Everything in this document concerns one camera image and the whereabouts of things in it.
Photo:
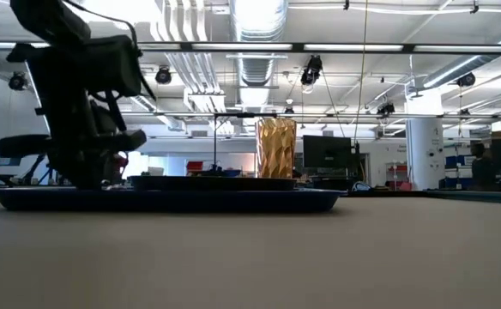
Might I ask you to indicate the black background rig frame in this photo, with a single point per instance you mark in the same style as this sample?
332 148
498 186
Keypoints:
215 141

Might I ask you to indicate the white round column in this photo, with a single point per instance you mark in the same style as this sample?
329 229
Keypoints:
422 159

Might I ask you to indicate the blue storage boxes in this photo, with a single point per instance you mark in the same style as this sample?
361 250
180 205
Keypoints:
456 161

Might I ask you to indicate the blue plastic tray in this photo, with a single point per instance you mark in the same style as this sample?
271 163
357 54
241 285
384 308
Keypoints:
233 201

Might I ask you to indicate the black hanging camera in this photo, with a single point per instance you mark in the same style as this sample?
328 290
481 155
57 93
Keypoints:
312 70

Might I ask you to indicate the black track spotlight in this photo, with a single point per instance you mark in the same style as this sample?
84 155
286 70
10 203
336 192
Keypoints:
163 75
18 81
385 109
466 80

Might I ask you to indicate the black background monitor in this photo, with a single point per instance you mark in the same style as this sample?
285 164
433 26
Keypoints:
327 151

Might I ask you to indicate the person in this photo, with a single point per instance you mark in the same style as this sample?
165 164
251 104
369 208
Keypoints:
483 165

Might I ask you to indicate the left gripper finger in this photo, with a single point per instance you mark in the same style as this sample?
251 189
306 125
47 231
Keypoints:
72 169
102 169

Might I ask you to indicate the silver ventilation duct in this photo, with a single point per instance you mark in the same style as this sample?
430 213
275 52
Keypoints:
257 64

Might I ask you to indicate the black aluminium table frame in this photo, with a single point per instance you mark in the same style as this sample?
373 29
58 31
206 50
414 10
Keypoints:
388 194

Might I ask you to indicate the amber faceted plastic cup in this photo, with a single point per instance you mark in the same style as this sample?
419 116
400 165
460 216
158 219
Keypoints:
276 148

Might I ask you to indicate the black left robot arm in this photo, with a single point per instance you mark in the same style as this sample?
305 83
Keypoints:
49 19

